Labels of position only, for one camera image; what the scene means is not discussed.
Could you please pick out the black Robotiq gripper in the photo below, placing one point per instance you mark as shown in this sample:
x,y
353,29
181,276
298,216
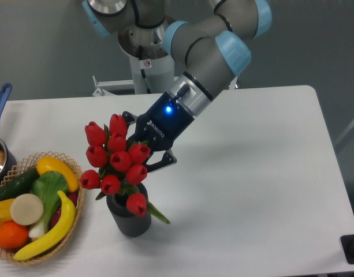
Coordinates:
x,y
160,125

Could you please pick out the red tulip bouquet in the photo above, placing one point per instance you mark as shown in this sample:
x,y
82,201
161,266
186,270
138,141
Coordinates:
x,y
118,167

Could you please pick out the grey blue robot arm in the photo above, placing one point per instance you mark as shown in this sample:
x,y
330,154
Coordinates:
x,y
188,65

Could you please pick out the dark grey ribbed vase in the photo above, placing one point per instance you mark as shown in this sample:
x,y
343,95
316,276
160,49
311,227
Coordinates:
x,y
128,223

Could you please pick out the dark red vegetable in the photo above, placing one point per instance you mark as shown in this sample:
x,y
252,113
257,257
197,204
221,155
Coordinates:
x,y
73,196

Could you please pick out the green bok choy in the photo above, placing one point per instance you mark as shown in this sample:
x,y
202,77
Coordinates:
x,y
46,188

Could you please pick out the yellow banana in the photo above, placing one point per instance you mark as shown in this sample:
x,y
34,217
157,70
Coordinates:
x,y
55,235

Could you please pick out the woven wicker basket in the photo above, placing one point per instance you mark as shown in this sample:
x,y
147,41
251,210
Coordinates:
x,y
25,165

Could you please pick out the green cucumber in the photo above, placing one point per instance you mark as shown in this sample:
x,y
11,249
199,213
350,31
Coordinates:
x,y
20,185

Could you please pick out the beige round slice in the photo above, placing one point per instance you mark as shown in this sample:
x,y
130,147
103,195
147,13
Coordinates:
x,y
26,209

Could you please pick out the yellow bell pepper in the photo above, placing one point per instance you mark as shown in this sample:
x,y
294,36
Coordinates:
x,y
5,215

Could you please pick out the orange fruit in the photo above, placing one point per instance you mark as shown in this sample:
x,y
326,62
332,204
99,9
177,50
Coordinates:
x,y
13,235

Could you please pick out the black device at table edge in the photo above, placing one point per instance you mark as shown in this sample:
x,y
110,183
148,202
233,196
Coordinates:
x,y
347,242

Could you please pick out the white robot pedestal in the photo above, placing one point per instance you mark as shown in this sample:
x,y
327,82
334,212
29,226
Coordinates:
x,y
151,66

